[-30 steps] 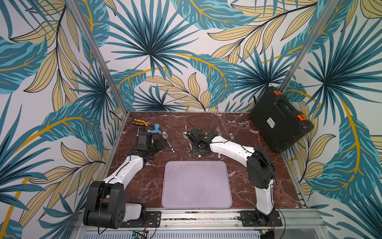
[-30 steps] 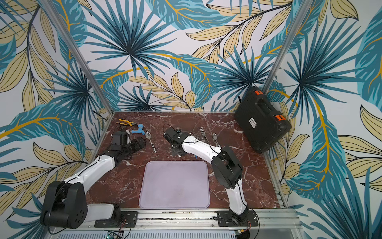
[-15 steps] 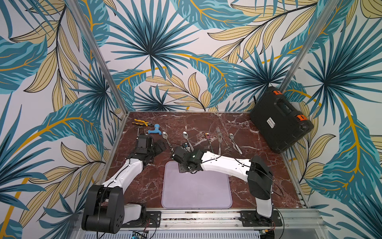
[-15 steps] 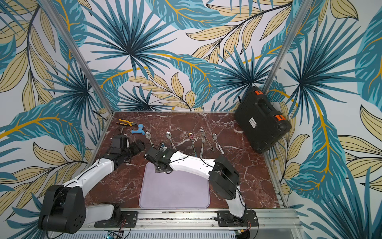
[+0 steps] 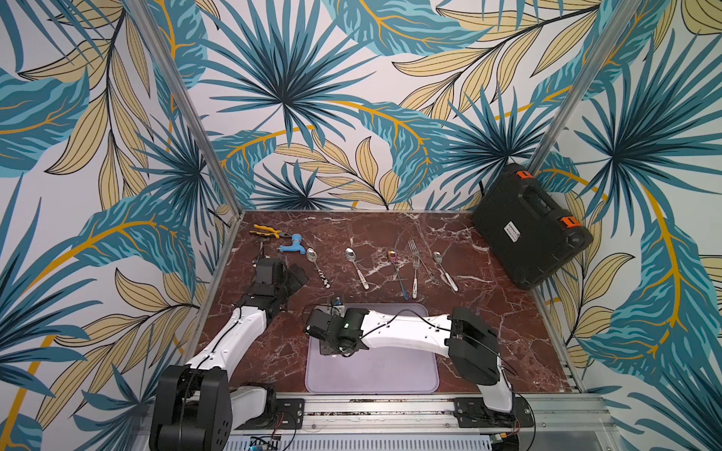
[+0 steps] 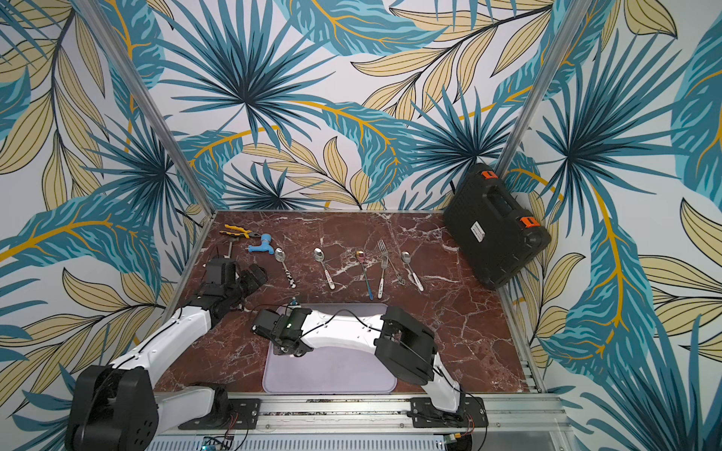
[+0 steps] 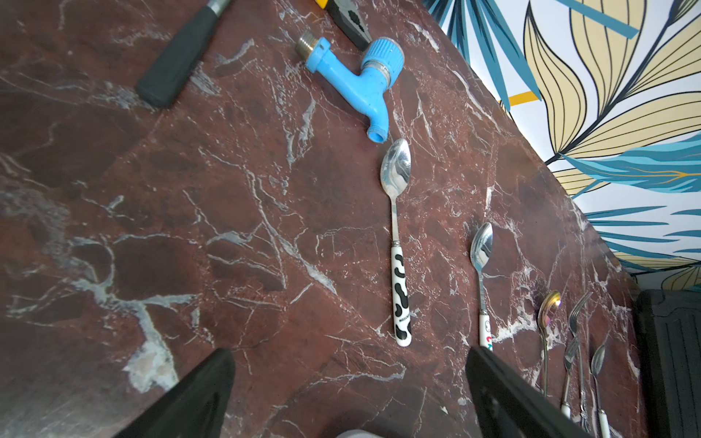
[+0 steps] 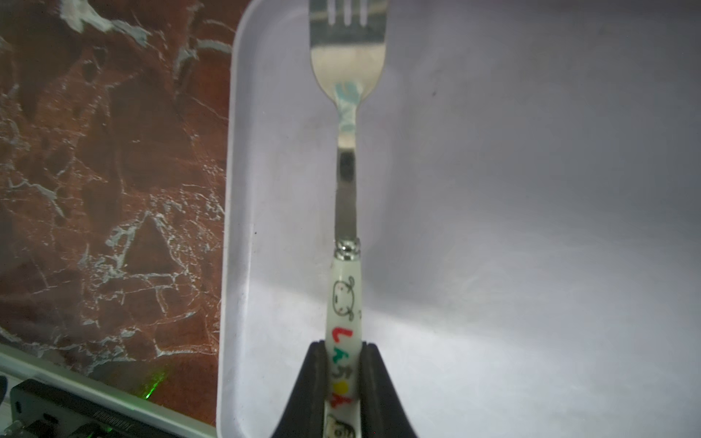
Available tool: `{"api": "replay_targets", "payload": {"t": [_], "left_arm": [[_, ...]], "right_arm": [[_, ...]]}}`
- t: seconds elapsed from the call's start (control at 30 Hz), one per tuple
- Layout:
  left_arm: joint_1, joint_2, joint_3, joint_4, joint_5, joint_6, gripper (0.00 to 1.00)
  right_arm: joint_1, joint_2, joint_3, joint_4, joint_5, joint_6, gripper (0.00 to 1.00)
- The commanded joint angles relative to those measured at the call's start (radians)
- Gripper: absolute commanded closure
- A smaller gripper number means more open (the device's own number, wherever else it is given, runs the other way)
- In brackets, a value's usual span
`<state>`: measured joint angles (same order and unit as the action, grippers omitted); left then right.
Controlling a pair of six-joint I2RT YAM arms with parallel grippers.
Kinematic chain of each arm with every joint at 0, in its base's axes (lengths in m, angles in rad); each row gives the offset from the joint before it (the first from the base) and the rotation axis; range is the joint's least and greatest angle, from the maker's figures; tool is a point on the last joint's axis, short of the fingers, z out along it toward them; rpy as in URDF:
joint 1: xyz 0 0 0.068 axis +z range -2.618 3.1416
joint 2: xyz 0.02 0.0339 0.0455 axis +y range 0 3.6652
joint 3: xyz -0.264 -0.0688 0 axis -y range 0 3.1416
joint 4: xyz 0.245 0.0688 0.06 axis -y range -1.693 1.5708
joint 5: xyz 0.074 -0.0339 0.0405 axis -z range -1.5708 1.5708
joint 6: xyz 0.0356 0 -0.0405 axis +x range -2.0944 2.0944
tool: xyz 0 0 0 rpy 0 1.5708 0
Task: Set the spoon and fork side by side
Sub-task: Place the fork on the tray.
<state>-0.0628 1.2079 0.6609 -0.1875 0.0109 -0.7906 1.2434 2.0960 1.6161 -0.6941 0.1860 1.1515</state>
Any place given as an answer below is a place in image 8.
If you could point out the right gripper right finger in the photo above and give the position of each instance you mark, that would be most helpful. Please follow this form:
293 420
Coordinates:
382 413

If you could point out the lavender placemat tray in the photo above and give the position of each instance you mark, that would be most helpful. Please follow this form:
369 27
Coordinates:
529 216

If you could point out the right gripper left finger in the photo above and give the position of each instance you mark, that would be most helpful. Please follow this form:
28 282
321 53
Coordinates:
304 415

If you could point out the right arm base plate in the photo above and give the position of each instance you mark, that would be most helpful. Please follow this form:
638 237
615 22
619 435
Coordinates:
40 410

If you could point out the cartoon handle fork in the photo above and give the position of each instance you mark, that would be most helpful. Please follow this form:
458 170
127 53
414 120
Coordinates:
347 54

